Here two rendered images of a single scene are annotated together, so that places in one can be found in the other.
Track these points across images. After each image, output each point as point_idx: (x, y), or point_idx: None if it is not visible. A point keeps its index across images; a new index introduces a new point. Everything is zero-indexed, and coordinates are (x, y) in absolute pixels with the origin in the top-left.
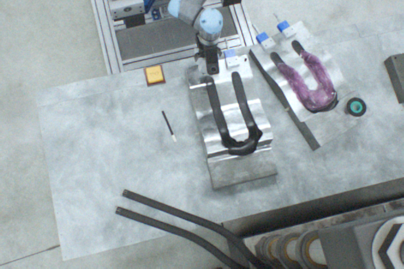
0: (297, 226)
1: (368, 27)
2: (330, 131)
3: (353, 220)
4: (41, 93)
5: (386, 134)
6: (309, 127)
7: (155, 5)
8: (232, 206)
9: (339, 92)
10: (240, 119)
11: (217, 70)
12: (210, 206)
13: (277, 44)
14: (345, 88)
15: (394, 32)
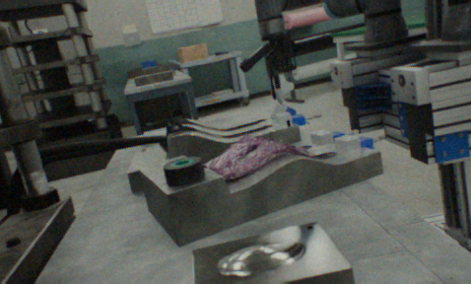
0: (48, 221)
1: (425, 237)
2: (156, 170)
3: None
4: (266, 109)
5: (135, 277)
6: (171, 159)
7: (392, 135)
8: (112, 178)
9: (230, 183)
10: (203, 130)
11: (241, 63)
12: (123, 170)
13: (325, 146)
14: (236, 187)
15: (433, 276)
